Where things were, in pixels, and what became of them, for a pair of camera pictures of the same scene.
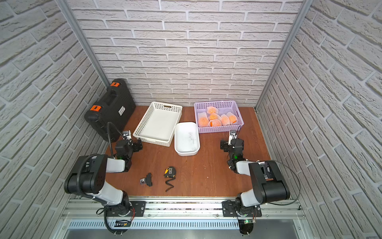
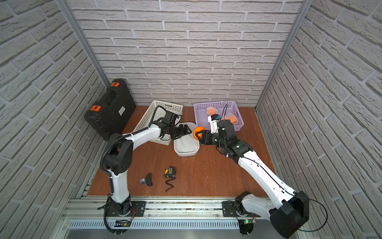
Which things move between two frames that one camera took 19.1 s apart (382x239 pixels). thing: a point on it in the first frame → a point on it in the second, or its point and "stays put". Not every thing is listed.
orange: x=203 y=120 → x=197 y=129
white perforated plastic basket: x=157 y=125 stays put
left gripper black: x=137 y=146 → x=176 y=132
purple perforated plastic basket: x=218 y=116 stays put
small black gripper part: x=147 y=180 stays put
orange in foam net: x=233 y=119 stays put
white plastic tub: x=186 y=138 stays put
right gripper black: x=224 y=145 → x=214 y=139
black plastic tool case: x=108 y=117 stays put
